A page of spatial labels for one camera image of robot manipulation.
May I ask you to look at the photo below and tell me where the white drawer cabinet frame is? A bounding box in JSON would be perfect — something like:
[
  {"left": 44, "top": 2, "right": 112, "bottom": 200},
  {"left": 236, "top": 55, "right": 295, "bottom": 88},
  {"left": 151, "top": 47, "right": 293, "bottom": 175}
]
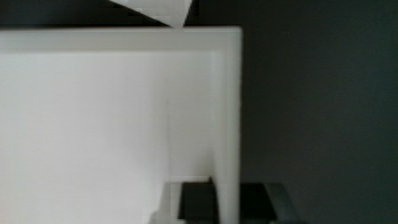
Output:
[{"left": 0, "top": 28, "right": 241, "bottom": 224}]

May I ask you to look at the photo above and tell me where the white L-shaped boundary wall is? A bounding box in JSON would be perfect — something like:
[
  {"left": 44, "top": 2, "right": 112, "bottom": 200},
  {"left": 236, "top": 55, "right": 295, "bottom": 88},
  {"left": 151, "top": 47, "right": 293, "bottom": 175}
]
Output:
[{"left": 110, "top": 0, "right": 193, "bottom": 29}]

